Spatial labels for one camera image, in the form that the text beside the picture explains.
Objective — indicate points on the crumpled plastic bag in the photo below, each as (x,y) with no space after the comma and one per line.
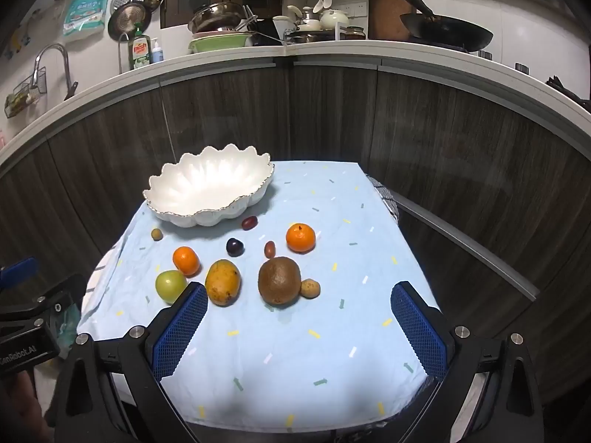
(64,327)

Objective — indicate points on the green plastic basin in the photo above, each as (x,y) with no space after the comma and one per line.
(217,45)

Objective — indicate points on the dark purple plum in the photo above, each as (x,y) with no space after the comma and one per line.
(234,247)

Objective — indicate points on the black stove grate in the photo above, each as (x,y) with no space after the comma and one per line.
(569,88)

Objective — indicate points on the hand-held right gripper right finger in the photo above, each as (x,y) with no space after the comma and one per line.
(418,332)

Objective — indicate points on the red brown jujube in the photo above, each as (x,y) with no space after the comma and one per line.
(269,249)

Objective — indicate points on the stove knob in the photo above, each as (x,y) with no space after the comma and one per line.
(485,53)
(521,67)

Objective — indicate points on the black white checked cloth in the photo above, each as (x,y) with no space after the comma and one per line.
(385,198)

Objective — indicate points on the dark red jujube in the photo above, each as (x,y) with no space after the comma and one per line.
(249,223)

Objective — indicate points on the green apple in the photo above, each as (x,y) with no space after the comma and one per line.
(170,284)

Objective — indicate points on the white wall socket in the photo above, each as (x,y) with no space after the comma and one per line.
(358,9)

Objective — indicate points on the white cup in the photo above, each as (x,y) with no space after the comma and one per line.
(280,25)

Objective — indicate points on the small orange mandarin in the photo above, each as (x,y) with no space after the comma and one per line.
(186,260)

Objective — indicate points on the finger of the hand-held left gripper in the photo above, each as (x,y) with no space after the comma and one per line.
(55,297)
(18,271)

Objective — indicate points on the black wok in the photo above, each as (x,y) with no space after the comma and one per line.
(445,31)

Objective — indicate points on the white ceramic teapot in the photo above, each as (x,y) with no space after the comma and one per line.
(333,18)

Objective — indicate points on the kitchen counter with wooden doors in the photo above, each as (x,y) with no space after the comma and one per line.
(323,101)

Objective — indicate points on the hanging steel frying pan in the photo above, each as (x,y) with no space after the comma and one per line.
(129,19)

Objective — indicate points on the brown kiwi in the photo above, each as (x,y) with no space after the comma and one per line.
(279,281)

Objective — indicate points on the chrome kitchen faucet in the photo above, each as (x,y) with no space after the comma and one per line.
(57,62)

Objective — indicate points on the light blue confetti tablecloth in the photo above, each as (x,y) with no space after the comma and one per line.
(286,355)

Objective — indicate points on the orange mandarin with stem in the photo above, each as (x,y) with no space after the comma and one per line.
(300,238)

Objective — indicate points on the white scalloped ceramic bowl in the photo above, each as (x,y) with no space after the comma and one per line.
(207,184)

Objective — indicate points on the glass jar with dark lid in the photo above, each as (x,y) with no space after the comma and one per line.
(355,32)

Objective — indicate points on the wooden cutting board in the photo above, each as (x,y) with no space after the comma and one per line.
(390,11)

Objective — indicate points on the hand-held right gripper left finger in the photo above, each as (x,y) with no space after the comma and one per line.
(181,332)

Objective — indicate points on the clear blue pump bottle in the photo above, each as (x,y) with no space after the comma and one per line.
(157,51)

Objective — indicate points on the tan longan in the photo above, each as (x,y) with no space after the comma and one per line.
(310,288)
(157,234)

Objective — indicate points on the grey metal rail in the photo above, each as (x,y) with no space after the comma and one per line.
(461,244)

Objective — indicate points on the hanging teal plastic packet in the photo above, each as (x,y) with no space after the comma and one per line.
(85,11)

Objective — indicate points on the yellow mango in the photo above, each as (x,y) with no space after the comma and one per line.
(223,282)

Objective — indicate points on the green dish soap bottle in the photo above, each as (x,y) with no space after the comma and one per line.
(140,50)

